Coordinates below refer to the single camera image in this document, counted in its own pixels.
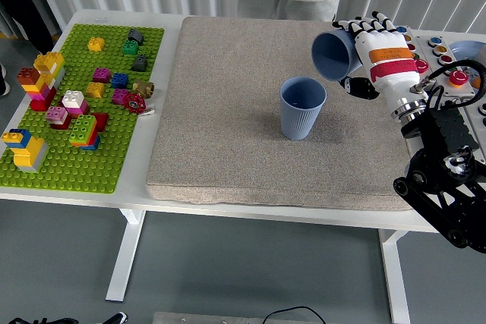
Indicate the green building brick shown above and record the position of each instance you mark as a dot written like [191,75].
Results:
[130,48]

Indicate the red building brick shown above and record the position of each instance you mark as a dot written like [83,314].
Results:
[101,121]

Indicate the white valve tag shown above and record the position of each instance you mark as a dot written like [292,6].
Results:
[149,111]

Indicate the white pink brick stack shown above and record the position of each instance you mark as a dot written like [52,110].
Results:
[72,99]

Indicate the grey-brown padded mat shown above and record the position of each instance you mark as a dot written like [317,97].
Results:
[228,111]

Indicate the pink dark red brick stack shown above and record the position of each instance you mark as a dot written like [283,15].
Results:
[56,114]

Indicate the white table leg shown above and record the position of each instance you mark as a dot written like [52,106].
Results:
[395,282]
[125,255]

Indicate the orange round object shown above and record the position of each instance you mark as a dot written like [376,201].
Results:
[480,83]

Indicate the brass valve red handwheel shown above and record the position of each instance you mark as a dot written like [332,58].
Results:
[133,103]

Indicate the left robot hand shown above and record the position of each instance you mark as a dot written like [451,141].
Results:
[119,317]

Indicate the magenta building brick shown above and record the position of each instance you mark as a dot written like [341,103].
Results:
[101,75]
[120,97]

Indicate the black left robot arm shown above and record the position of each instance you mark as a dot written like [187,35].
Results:
[30,320]

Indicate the dark grey rounded brick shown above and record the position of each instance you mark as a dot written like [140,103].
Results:
[136,36]

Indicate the blue ribbed cup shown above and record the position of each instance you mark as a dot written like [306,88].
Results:
[330,56]
[300,123]

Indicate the yellow blue grey brick stack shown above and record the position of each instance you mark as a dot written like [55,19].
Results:
[30,149]

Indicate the green studded baseplate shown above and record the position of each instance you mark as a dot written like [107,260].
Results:
[76,172]

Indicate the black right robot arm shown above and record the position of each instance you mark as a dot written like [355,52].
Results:
[436,130]

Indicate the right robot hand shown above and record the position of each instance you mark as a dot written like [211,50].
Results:
[387,62]

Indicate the green orange blue brick stack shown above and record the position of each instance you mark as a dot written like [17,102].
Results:
[82,128]

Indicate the brown yellow red brick tower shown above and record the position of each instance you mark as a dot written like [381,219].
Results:
[28,75]

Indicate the grey button box black knobs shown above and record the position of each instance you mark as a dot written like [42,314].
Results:
[480,119]

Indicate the grey five-button control box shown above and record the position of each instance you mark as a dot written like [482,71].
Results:
[423,66]
[429,51]

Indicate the grey sloped brick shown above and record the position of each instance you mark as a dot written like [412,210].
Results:
[139,63]

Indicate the yellow white brick tower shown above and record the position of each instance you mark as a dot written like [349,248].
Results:
[47,61]

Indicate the blue building brick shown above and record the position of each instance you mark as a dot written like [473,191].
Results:
[119,81]

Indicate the yellow building brick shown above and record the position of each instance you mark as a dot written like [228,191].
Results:
[95,90]
[96,44]

